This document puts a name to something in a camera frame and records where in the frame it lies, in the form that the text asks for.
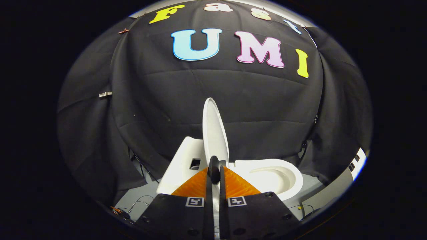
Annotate black backdrop cloth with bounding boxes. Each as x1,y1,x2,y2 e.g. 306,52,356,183
57,0,373,205

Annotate thin dark floor cables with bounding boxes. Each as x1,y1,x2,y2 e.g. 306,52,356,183
128,195,154,214

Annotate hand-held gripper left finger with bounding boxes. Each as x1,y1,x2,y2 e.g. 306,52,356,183
135,167,214,240

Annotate white rack with black slots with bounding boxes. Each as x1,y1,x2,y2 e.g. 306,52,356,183
347,148,367,180

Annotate white toilet seat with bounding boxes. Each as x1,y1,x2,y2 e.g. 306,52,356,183
229,159,304,201

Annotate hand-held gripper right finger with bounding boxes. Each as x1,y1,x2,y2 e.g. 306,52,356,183
219,166,301,240

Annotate black round lid handle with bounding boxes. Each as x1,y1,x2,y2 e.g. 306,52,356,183
208,155,227,184

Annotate white toilet lid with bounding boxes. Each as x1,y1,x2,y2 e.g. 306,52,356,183
202,97,230,167

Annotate grey cabinet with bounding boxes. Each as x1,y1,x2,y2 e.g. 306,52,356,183
300,167,354,217

